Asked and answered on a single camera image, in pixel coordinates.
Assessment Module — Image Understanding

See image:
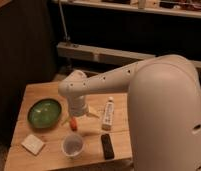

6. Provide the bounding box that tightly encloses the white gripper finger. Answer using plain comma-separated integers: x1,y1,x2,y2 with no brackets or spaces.
61,116,71,126
88,107,100,118

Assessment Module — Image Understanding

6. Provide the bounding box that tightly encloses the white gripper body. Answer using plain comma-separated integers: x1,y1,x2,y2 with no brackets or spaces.
69,96,88,117

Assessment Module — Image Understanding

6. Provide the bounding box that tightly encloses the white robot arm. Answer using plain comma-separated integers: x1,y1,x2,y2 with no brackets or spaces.
58,54,201,171

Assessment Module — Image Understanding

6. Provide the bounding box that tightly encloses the white tube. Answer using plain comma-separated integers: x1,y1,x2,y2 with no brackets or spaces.
102,97,114,131

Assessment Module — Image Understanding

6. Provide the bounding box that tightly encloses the green bowl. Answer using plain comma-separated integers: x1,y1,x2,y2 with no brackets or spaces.
27,98,62,129

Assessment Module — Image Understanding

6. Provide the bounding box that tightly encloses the small wooden table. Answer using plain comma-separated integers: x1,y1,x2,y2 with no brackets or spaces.
4,82,132,171

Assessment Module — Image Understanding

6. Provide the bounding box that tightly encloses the black rectangular remote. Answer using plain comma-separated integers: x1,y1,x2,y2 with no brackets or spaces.
101,134,114,160

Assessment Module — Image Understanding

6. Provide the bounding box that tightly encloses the white square sponge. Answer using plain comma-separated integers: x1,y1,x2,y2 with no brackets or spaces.
21,134,45,155

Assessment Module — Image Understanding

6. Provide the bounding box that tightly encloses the metal pole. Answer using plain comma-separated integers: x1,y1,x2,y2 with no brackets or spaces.
58,0,70,44

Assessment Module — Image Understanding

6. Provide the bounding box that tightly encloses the wooden shelf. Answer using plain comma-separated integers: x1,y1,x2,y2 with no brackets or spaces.
51,0,201,19

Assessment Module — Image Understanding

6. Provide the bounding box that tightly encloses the grey metal rail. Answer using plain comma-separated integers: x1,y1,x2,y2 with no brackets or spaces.
56,41,201,79

